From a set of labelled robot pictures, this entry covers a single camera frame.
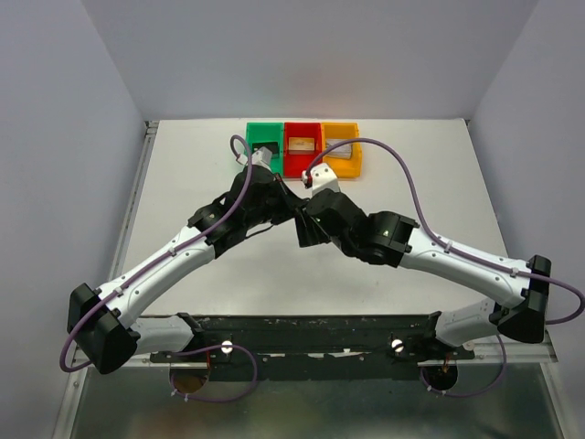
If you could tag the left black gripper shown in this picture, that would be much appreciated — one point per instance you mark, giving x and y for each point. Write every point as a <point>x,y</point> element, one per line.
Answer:
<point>289,200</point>

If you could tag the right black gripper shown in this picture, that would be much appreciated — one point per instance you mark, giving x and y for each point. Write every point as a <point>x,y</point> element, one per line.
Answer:
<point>313,233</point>

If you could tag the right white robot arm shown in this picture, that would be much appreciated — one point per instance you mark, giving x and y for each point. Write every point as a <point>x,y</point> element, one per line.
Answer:
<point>515,291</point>

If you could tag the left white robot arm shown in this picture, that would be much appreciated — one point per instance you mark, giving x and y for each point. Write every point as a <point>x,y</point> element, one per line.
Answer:
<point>103,322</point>

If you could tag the black card in green bin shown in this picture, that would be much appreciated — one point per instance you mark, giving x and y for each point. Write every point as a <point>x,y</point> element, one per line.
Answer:
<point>273,146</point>

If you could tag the gold card in red bin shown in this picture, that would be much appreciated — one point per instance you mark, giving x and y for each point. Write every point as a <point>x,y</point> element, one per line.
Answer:
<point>301,146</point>

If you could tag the silver card in orange bin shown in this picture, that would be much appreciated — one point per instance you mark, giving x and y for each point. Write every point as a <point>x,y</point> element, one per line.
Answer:
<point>344,151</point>

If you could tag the red plastic bin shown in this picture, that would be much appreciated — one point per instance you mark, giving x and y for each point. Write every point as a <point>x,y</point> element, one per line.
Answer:
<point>294,165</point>

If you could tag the orange plastic bin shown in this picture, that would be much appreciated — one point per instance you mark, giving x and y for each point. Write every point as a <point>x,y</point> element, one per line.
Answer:
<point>346,160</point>

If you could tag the green plastic bin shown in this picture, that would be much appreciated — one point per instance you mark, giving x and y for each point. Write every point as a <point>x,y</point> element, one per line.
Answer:
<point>270,136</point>

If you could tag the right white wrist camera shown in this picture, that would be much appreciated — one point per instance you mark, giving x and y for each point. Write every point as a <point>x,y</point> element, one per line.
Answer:
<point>319,178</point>

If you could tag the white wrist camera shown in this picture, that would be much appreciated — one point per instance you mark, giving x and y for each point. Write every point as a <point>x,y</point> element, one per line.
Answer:
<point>319,178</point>
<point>261,157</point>

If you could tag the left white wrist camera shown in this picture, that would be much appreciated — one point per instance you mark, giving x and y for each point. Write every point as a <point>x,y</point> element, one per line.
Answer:
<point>261,157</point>

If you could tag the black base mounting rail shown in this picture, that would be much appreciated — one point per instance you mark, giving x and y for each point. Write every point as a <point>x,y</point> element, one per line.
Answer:
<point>296,348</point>

